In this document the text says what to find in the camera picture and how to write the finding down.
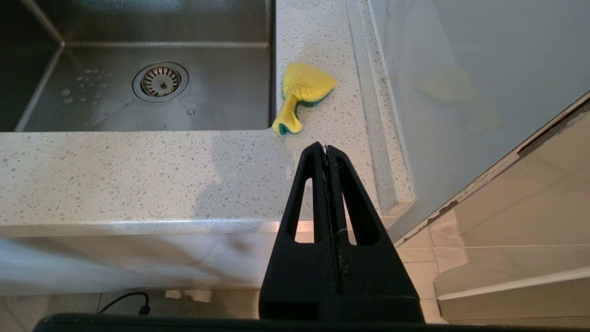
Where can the white counter cabinet front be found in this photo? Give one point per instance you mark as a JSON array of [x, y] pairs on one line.
[[115, 263]]

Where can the stainless steel sink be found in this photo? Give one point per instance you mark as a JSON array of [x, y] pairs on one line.
[[221, 92]]

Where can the metal sink drain strainer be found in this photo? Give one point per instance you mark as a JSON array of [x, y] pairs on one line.
[[160, 81]]

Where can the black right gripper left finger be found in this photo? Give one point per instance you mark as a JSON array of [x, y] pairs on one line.
[[299, 276]]

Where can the yellow green sponge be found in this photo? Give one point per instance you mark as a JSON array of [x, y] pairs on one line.
[[306, 83]]

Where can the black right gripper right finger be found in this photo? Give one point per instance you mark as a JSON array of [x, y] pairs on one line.
[[375, 276]]

